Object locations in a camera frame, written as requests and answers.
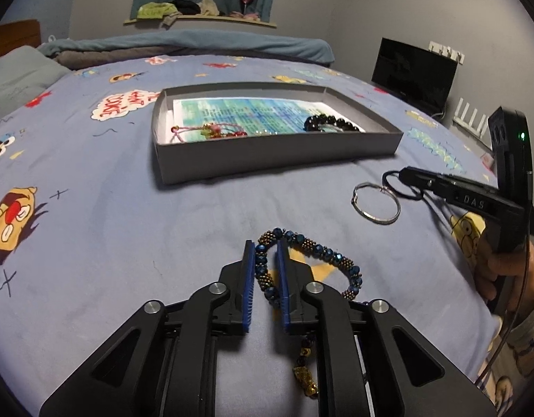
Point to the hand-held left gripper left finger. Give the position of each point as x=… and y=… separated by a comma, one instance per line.
x=249, y=286

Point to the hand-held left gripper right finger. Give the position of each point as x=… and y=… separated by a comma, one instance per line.
x=283, y=286

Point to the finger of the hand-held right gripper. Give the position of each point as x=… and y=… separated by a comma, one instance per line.
x=423, y=176

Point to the grey cardboard box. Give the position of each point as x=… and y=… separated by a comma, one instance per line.
x=271, y=156

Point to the person's right forearm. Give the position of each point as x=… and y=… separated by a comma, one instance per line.
x=529, y=330

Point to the person's right hand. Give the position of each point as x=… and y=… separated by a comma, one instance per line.
x=488, y=269

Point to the white router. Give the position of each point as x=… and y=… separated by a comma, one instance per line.
x=466, y=121

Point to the black monitor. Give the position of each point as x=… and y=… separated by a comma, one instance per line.
x=414, y=74

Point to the cartoon printed blue bed sheet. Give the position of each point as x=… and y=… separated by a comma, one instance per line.
x=119, y=226

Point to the blue-green printed paper sheet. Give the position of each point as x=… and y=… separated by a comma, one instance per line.
x=249, y=113

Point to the pink plush items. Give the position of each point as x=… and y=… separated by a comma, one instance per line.
x=247, y=16

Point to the blue blanket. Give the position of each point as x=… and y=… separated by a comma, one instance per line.
x=206, y=43

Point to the window sill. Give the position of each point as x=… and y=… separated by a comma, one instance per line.
x=214, y=18

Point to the beige cloth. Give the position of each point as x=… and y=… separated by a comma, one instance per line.
x=209, y=6

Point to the grey blanket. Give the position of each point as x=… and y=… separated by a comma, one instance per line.
x=97, y=57

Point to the grey hanging cloth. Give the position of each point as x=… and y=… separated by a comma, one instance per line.
x=169, y=21

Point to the black cloth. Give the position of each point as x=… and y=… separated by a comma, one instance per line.
x=186, y=6

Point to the green cloth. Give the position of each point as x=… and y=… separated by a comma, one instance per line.
x=154, y=11

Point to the grey-blue pillow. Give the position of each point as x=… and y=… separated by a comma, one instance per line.
x=19, y=78

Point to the wooden headboard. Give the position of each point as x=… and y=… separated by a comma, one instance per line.
x=15, y=37

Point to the white wall hook rack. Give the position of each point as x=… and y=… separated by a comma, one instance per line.
x=445, y=51

